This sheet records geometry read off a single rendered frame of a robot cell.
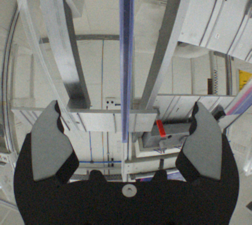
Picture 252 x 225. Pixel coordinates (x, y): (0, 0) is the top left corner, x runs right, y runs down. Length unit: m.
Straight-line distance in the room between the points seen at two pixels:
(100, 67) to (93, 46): 0.37
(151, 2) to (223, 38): 0.31
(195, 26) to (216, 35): 0.07
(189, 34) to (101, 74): 1.85
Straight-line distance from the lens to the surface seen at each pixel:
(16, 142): 1.03
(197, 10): 0.30
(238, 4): 0.38
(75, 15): 0.26
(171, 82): 2.34
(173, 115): 0.53
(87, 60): 2.14
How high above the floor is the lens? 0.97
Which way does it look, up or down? 3 degrees up
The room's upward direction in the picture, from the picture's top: 180 degrees counter-clockwise
